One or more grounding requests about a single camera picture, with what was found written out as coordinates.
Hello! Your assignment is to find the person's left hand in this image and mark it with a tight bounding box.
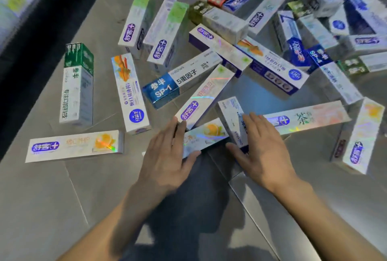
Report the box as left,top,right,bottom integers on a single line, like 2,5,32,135
134,116,202,198

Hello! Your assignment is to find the pile of toothpaste boxes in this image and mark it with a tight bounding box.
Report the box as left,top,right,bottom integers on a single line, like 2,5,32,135
25,0,387,175

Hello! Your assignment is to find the person's right forearm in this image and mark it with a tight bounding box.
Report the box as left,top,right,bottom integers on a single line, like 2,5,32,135
272,176,387,261

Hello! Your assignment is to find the holographic orange-print toothpaste carton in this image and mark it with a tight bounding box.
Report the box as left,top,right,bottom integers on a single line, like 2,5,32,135
181,118,231,159

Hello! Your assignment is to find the dark display shelf unit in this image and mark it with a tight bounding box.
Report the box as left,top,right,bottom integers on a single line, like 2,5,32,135
0,0,117,161

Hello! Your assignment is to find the person's left forearm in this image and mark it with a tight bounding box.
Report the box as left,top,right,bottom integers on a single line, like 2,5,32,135
56,184,171,261

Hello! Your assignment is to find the row of pale shelf packets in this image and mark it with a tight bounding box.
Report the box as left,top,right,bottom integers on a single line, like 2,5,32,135
0,0,62,50

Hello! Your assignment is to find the person's right hand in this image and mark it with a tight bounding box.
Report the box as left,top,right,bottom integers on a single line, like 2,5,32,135
226,112,300,195

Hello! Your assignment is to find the white blue-print toothpaste carton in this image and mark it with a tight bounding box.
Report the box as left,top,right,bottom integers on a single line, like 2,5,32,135
217,97,252,153

